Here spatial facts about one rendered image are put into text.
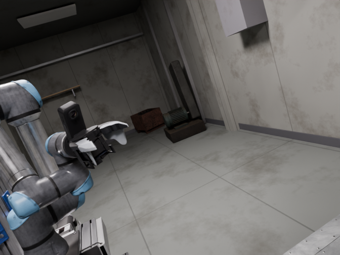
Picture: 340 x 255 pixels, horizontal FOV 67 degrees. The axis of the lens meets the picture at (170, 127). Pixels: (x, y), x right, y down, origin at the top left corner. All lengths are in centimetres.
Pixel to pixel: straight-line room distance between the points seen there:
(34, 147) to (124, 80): 752
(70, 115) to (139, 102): 792
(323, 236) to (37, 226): 101
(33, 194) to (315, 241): 94
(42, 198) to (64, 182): 7
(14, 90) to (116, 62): 754
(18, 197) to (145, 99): 792
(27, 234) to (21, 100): 46
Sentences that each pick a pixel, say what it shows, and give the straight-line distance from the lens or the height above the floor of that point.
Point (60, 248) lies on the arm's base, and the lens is 111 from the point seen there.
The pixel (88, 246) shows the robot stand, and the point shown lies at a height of 96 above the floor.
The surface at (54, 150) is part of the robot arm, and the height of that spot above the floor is 144.
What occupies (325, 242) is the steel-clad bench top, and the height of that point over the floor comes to 80.
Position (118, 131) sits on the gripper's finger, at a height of 144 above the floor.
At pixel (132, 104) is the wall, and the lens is 849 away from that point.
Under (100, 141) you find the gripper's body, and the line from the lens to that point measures 64.
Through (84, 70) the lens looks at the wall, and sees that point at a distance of 841.
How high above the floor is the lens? 154
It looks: 12 degrees down
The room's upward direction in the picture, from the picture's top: 20 degrees counter-clockwise
